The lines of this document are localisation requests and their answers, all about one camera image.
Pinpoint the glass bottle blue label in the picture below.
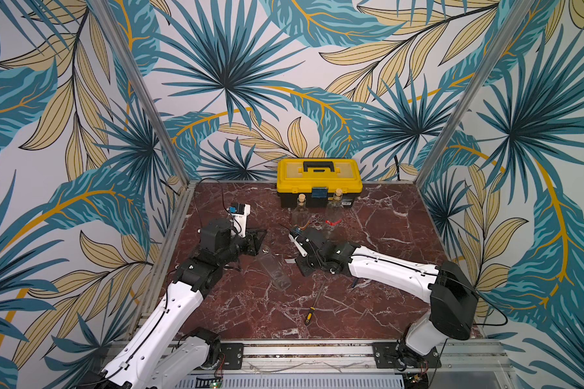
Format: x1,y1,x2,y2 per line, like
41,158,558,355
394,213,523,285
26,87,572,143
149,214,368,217
256,247,291,291

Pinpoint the glass bottle orange label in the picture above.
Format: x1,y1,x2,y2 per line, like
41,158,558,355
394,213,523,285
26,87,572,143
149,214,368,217
291,194,311,226

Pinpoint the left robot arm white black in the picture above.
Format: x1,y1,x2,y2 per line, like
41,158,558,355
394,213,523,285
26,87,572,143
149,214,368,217
77,219,267,388

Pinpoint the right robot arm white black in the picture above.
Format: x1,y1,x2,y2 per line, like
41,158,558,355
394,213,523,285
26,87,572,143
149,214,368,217
289,228,480,365

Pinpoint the orange label sticker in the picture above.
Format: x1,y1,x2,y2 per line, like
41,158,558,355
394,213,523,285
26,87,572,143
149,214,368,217
295,222,310,230

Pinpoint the glass bottle red label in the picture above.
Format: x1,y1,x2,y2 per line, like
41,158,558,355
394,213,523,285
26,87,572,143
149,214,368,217
325,188,344,230

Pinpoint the yellow black screwdriver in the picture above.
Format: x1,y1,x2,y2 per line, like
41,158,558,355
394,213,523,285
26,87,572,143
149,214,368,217
304,286,325,326

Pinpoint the yellow black toolbox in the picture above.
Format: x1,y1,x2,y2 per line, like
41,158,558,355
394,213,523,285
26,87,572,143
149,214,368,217
277,158,363,208

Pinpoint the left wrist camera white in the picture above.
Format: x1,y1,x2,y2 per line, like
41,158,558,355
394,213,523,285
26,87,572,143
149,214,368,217
228,203,251,238

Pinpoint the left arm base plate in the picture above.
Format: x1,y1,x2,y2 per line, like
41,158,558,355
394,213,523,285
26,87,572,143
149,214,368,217
197,343,244,371

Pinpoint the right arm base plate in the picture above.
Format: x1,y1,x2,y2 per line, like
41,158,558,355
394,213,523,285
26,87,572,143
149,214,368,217
371,341,441,371

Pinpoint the aluminium front rail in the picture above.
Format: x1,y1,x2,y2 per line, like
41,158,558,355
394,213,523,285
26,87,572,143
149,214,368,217
91,339,512,389

